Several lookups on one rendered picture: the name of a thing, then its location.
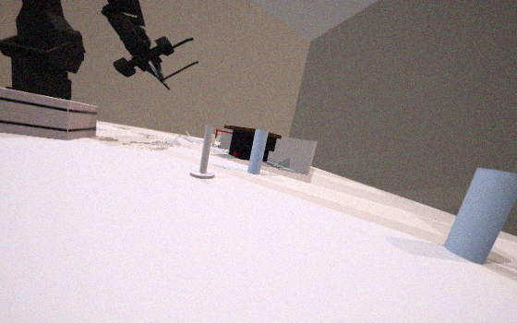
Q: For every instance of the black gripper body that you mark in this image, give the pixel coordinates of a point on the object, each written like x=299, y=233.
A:
x=127, y=67

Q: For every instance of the black glasses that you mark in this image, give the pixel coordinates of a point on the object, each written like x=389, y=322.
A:
x=162, y=52

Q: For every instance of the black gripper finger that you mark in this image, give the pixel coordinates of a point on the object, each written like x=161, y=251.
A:
x=142, y=65
x=157, y=64

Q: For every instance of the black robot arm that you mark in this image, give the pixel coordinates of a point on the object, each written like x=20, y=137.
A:
x=46, y=47

